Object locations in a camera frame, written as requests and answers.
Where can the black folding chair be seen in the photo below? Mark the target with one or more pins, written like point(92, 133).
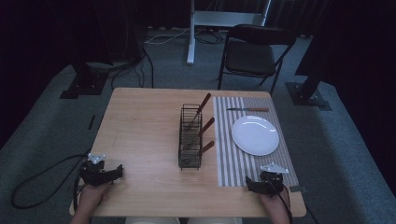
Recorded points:
point(249, 57)

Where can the person's right hand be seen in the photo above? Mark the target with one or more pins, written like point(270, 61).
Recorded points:
point(274, 203)

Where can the white round plate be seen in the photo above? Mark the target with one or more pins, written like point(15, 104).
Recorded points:
point(255, 135)

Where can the grey striped placemat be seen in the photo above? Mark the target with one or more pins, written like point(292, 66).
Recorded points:
point(227, 155)

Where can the grey tape patch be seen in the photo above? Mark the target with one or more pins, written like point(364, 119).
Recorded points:
point(298, 188)

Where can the person's left hand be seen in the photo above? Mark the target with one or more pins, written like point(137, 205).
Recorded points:
point(93, 194)

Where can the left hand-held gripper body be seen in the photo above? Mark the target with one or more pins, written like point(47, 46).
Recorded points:
point(93, 174)

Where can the small black floor strip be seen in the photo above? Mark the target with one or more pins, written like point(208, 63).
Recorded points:
point(91, 122)

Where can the black stand with base plate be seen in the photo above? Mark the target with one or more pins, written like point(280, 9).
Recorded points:
point(84, 84)
point(308, 93)

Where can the white metal desk frame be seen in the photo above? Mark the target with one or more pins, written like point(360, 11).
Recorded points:
point(218, 18)

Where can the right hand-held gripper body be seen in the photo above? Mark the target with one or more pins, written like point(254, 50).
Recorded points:
point(271, 183)

